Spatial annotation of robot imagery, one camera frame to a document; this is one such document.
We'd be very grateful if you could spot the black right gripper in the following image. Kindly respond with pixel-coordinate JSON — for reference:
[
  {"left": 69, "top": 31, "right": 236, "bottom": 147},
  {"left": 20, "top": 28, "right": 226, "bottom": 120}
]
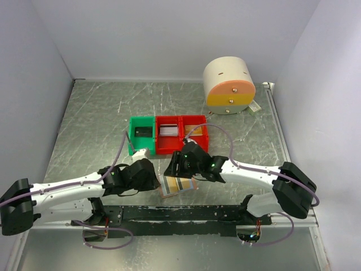
[{"left": 164, "top": 150, "right": 202, "bottom": 179}]

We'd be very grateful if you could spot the gold numbered card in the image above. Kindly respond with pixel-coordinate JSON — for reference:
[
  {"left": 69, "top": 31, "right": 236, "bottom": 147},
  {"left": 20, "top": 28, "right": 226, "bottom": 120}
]
[{"left": 164, "top": 176, "right": 178, "bottom": 194}]

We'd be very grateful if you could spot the brown leather card holder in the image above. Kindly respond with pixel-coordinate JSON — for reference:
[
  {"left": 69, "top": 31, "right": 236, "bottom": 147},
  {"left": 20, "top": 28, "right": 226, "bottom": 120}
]
[{"left": 159, "top": 175, "right": 198, "bottom": 198}]

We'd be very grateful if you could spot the red plastic bin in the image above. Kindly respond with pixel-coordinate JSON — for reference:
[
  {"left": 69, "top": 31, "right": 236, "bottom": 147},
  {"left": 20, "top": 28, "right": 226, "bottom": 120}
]
[
  {"left": 155, "top": 116, "right": 183, "bottom": 155},
  {"left": 180, "top": 115, "right": 209, "bottom": 152}
]

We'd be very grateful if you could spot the white diamond print card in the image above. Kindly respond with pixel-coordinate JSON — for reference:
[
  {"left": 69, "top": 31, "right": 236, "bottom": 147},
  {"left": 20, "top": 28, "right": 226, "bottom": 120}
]
[{"left": 159, "top": 124, "right": 179, "bottom": 137}]

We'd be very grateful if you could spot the green plastic bin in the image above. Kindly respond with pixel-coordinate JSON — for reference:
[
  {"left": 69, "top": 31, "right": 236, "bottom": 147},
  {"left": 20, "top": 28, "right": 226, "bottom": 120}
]
[{"left": 129, "top": 116, "right": 156, "bottom": 155}]

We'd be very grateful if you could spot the white round drawer cabinet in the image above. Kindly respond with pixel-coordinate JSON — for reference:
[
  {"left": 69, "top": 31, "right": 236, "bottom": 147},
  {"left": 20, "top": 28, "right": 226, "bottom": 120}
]
[{"left": 203, "top": 56, "right": 256, "bottom": 115}]

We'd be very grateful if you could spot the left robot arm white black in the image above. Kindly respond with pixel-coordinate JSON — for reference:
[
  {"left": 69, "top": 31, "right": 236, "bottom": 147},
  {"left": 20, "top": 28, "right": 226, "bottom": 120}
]
[{"left": 1, "top": 159, "right": 160, "bottom": 236}]

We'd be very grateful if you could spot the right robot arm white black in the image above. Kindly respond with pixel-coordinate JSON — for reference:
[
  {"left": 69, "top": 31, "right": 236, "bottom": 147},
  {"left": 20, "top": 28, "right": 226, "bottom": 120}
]
[{"left": 164, "top": 142, "right": 316, "bottom": 225}]

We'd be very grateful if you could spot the orange striped card in holder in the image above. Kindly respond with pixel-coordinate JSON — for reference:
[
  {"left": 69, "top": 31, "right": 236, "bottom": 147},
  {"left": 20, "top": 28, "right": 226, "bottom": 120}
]
[{"left": 177, "top": 178, "right": 194, "bottom": 191}]

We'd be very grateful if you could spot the gold card in bin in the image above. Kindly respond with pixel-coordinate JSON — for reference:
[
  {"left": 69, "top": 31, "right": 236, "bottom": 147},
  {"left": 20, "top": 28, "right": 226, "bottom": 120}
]
[{"left": 184, "top": 125, "right": 203, "bottom": 137}]

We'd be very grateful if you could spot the black card in green bin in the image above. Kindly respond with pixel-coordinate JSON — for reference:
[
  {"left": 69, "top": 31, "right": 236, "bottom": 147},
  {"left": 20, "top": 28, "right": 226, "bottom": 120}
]
[{"left": 134, "top": 126, "right": 153, "bottom": 138}]

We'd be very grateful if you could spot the small white green box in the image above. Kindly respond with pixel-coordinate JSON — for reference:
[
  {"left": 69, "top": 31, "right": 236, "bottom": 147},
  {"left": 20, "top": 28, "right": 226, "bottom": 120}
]
[{"left": 248, "top": 100, "right": 262, "bottom": 115}]

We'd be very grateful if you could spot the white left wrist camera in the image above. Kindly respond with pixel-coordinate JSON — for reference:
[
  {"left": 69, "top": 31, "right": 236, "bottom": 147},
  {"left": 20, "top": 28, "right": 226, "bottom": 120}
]
[{"left": 132, "top": 148, "right": 151, "bottom": 162}]

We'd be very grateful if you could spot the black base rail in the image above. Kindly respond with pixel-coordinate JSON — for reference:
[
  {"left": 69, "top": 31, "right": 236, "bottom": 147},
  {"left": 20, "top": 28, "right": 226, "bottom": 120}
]
[{"left": 83, "top": 205, "right": 271, "bottom": 237}]

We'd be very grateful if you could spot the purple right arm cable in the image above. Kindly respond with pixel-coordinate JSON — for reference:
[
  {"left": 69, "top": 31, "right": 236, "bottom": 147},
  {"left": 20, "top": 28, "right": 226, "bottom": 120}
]
[{"left": 183, "top": 123, "right": 320, "bottom": 247}]

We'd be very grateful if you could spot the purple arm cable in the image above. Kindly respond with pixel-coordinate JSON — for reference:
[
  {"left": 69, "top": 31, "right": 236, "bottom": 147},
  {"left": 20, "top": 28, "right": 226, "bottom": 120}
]
[
  {"left": 0, "top": 131, "right": 136, "bottom": 251},
  {"left": 183, "top": 123, "right": 320, "bottom": 247}
]

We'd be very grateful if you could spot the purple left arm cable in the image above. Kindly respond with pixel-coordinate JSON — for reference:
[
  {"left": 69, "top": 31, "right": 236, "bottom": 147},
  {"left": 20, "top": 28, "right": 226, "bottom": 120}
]
[{"left": 0, "top": 131, "right": 136, "bottom": 251}]

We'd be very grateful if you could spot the white corner bracket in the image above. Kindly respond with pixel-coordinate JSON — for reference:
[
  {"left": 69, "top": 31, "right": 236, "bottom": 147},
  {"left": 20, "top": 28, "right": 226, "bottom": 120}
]
[{"left": 262, "top": 82, "right": 275, "bottom": 91}]

